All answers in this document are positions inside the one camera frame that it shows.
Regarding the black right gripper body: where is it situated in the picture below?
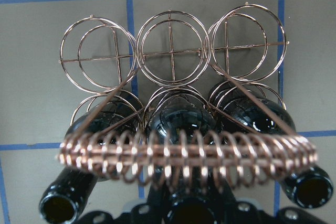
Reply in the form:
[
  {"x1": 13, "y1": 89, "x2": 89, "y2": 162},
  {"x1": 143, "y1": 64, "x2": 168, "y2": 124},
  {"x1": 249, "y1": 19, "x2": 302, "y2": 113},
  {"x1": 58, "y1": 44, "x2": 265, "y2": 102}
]
[{"x1": 76, "y1": 199, "x2": 336, "y2": 224}]

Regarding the dark wine bottle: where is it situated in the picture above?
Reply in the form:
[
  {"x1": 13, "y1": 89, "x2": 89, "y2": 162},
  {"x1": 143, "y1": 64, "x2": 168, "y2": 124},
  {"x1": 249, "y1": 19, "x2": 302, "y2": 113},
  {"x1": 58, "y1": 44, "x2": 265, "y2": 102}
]
[
  {"x1": 208, "y1": 81, "x2": 333, "y2": 208},
  {"x1": 146, "y1": 91, "x2": 236, "y2": 223},
  {"x1": 38, "y1": 87, "x2": 145, "y2": 224}
]

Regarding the copper wire bottle basket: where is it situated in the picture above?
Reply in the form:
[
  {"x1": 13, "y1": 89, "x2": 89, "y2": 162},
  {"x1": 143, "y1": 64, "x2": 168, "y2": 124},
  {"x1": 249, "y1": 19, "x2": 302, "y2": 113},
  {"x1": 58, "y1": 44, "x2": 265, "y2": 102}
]
[{"x1": 57, "y1": 7, "x2": 318, "y2": 194}]

